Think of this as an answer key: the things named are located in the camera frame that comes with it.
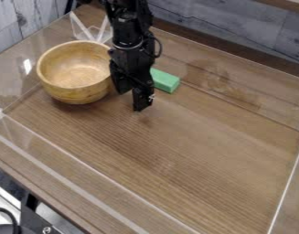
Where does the green stick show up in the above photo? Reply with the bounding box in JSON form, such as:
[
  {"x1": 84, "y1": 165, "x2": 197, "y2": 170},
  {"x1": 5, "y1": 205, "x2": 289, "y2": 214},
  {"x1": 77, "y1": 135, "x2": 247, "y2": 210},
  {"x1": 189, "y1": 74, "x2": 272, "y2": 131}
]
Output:
[{"x1": 149, "y1": 69, "x2": 178, "y2": 93}]

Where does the clear acrylic corner bracket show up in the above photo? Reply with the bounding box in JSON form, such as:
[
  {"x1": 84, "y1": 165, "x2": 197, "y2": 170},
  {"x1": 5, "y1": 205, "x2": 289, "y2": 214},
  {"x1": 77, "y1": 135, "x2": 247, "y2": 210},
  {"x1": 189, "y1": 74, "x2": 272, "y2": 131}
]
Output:
[{"x1": 69, "y1": 12, "x2": 112, "y2": 44}]

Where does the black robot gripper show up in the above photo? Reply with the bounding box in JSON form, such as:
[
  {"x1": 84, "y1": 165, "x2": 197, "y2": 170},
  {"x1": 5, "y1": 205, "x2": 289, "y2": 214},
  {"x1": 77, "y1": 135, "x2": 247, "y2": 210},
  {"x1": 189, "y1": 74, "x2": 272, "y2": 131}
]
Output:
[{"x1": 108, "y1": 45, "x2": 154, "y2": 112}]

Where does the clear acrylic enclosure wall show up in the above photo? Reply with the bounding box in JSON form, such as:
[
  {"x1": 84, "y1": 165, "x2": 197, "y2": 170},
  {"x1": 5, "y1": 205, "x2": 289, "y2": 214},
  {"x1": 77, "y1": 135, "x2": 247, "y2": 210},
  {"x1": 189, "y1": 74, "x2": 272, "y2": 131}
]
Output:
[{"x1": 0, "y1": 109, "x2": 200, "y2": 234}]

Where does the black cable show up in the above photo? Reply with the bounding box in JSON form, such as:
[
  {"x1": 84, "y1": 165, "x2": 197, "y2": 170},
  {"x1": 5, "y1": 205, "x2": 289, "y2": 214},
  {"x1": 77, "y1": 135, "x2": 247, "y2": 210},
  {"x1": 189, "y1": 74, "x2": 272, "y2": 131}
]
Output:
[{"x1": 0, "y1": 206, "x2": 21, "y2": 234}]

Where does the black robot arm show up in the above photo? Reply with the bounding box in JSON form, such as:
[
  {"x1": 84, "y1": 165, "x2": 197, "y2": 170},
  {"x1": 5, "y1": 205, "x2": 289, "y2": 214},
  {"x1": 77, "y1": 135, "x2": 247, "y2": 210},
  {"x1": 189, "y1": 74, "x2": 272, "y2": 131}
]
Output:
[{"x1": 104, "y1": 0, "x2": 162, "y2": 112}]

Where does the wooden bowl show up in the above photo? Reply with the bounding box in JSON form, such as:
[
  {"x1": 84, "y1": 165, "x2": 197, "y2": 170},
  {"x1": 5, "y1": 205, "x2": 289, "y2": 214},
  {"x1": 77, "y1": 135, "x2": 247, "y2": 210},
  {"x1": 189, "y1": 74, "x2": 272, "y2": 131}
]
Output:
[{"x1": 35, "y1": 40, "x2": 109, "y2": 105}]

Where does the black metal base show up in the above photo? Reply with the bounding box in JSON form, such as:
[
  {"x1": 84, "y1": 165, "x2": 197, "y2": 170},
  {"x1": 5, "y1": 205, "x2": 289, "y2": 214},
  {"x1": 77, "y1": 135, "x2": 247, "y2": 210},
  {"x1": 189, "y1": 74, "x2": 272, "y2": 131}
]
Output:
[{"x1": 19, "y1": 193, "x2": 62, "y2": 234}]

